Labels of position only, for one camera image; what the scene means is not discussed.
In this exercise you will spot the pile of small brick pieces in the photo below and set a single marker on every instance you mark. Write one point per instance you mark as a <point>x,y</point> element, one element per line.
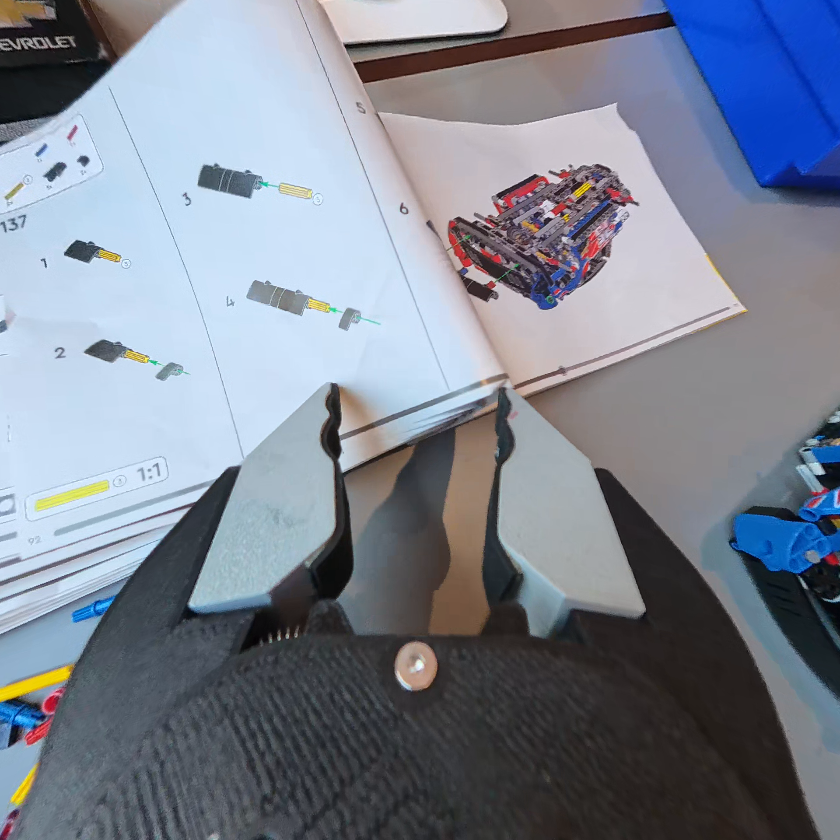
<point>26,715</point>

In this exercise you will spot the red black toy race car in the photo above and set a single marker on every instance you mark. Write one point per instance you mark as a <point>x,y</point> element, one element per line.
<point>794,538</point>

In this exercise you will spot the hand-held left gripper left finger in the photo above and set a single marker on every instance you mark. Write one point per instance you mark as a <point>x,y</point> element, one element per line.
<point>269,525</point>

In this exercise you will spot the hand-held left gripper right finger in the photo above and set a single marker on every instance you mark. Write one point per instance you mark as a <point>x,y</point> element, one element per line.
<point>565,525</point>

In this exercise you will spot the open instruction booklet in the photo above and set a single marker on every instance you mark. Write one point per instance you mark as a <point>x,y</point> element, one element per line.
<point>263,223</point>

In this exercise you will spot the grey desk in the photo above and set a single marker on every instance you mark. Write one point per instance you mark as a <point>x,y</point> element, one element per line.
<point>735,433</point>

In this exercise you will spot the toy set box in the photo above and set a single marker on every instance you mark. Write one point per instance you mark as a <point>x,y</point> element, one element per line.
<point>46,53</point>

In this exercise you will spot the blue storage bin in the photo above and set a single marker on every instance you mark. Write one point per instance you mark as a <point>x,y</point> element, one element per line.
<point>775,79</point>

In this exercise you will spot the white stand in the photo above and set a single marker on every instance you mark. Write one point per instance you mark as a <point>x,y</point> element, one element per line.
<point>420,20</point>

